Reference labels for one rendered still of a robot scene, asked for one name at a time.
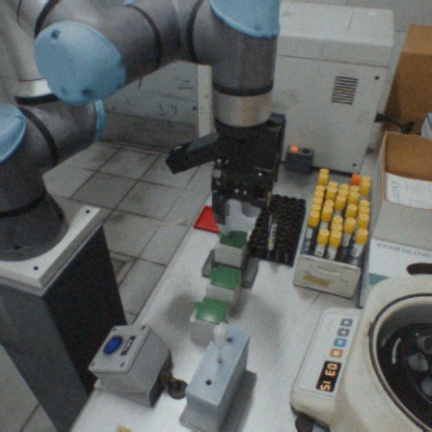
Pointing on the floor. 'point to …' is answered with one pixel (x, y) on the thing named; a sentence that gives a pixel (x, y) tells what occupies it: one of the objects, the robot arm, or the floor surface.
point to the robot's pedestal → (63, 327)
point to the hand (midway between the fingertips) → (224, 229)
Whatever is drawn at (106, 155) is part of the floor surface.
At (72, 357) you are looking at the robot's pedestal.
